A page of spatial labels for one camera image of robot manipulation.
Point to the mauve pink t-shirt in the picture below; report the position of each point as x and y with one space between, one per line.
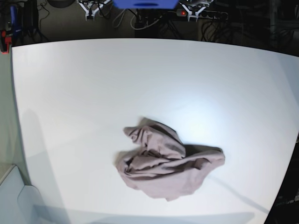
162 166

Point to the black power strip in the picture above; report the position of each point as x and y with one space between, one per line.
205 14

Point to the blue plastic box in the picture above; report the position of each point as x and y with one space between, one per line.
145 4

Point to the red and black clamp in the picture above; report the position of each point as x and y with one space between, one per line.
5 41

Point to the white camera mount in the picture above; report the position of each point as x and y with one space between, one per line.
195 7
93 7

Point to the blue clamp handle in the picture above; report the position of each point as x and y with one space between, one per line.
13 13

